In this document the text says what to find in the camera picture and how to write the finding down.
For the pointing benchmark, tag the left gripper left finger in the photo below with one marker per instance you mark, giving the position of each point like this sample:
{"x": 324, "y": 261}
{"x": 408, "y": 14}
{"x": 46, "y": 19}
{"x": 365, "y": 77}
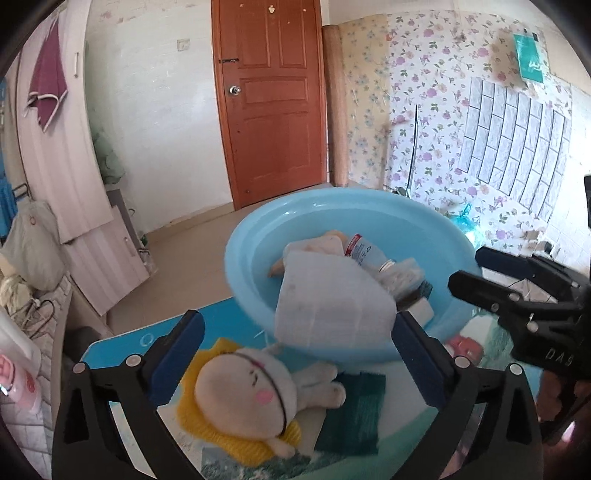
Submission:
{"x": 87, "y": 443}

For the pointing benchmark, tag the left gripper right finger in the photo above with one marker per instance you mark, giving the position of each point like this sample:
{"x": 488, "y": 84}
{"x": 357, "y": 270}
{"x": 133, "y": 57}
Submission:
{"x": 508, "y": 442}

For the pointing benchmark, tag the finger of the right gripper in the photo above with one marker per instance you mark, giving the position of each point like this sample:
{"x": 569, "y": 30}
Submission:
{"x": 561, "y": 282}
{"x": 507, "y": 303}

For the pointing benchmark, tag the bag of cotton swabs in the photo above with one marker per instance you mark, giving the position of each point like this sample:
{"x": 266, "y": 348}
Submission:
{"x": 402, "y": 278}

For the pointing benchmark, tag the dark green snack packet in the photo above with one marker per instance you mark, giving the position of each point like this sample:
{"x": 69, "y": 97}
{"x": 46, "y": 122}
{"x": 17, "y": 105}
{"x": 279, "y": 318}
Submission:
{"x": 353, "y": 429}

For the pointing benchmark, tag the white plush toy yellow hood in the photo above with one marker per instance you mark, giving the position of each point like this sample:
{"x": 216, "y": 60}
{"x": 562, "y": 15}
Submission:
{"x": 245, "y": 400}

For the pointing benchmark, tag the clear bottle silver cap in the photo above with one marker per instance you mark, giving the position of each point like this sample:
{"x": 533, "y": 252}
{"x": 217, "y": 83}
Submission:
{"x": 368, "y": 255}

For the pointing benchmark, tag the translucent plastic storage box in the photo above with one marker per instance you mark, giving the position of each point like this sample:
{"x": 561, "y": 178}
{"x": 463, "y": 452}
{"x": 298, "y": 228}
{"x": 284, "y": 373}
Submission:
{"x": 329, "y": 301}

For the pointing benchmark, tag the white power adapter plug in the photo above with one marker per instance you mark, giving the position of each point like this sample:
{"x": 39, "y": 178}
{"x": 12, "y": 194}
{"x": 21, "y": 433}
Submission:
{"x": 422, "y": 311}

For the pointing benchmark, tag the person's right hand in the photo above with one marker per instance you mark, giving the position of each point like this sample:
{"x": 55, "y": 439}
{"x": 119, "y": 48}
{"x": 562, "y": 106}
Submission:
{"x": 560, "y": 403}

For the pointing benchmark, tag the white pink kettle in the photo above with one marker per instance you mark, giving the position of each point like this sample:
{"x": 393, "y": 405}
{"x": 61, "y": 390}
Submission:
{"x": 20, "y": 365}

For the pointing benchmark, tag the blue plastic garbage bag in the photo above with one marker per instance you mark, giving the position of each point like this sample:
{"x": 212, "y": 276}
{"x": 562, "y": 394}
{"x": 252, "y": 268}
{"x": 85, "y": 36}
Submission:
{"x": 467, "y": 226}

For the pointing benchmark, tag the light blue plastic basin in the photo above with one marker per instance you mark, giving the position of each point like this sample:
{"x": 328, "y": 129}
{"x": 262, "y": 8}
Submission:
{"x": 400, "y": 227}

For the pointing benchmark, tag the grey hanging bag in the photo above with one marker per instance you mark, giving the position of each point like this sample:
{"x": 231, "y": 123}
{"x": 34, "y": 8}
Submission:
{"x": 33, "y": 246}

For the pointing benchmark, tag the teal hanging paper bag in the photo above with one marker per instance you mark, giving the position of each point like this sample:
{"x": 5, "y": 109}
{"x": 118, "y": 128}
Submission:
{"x": 528, "y": 58}

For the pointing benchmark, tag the white wardrobe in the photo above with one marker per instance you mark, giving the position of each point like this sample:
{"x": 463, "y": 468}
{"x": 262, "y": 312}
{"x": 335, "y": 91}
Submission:
{"x": 61, "y": 170}

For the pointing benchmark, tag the brown wooden door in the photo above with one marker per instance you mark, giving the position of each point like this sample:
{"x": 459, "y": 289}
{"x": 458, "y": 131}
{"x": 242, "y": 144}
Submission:
{"x": 270, "y": 92}

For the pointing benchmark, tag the maroon hanging towel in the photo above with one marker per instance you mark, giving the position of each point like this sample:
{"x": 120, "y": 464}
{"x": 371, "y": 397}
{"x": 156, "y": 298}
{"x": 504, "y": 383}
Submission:
{"x": 48, "y": 87}

